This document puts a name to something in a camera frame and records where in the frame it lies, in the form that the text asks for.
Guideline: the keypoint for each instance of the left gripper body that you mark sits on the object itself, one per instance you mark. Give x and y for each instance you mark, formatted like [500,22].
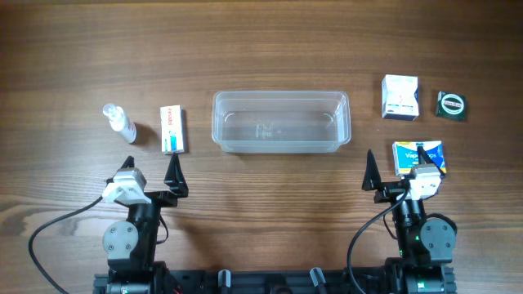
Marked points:
[155,196]

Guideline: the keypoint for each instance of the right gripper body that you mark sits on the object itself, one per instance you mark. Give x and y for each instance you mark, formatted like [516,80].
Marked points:
[394,192]

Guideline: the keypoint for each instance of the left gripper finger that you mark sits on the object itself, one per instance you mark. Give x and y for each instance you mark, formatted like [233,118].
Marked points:
[175,179]
[128,163]

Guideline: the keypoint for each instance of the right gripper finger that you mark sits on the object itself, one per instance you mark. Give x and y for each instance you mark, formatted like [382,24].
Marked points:
[372,179]
[423,156]

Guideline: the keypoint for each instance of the blue VapoDrops box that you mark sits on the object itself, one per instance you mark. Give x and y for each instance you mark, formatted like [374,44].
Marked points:
[405,154]

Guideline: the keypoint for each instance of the white spray bottle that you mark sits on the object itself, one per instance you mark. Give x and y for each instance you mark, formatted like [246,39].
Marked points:
[120,122]

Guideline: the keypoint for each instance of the white Panadol box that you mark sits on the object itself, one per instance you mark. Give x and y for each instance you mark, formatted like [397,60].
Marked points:
[172,130]

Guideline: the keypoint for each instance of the dark green round tin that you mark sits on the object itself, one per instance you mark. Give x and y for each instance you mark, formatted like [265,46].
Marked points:
[451,106]

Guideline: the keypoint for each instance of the white medicine box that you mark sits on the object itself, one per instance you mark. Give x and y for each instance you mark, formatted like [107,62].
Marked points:
[400,97]

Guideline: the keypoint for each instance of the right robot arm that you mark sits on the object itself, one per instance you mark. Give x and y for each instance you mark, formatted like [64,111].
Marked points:
[425,241]

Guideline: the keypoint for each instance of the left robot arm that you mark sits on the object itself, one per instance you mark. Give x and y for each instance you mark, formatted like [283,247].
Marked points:
[131,244]

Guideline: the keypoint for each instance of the clear plastic container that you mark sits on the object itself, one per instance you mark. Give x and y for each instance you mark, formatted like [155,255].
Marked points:
[281,122]

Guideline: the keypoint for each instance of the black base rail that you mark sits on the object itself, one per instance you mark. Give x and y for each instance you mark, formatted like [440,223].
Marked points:
[375,280]

